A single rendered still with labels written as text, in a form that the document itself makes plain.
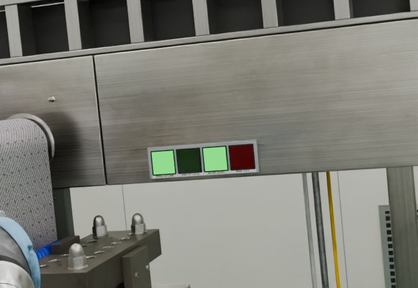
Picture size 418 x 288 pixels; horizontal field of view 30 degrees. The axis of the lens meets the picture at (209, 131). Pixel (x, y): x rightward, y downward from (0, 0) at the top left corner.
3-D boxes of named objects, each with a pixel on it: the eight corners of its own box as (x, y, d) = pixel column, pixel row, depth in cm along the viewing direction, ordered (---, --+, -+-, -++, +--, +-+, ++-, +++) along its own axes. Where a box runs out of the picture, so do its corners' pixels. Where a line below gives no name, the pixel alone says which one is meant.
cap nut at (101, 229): (89, 236, 178) (87, 216, 177) (96, 233, 181) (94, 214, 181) (104, 236, 177) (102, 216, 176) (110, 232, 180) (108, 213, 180)
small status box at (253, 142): (150, 179, 174) (147, 148, 174) (150, 178, 175) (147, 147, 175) (259, 171, 167) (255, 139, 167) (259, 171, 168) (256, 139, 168)
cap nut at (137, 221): (128, 234, 175) (126, 214, 175) (134, 231, 178) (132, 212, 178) (143, 234, 174) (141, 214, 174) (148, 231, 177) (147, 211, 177)
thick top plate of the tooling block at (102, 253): (10, 306, 145) (7, 274, 145) (97, 256, 184) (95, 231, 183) (89, 305, 141) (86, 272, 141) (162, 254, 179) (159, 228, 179)
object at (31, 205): (0, 273, 151) (-11, 178, 150) (56, 246, 173) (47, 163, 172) (2, 273, 150) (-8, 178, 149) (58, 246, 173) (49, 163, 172)
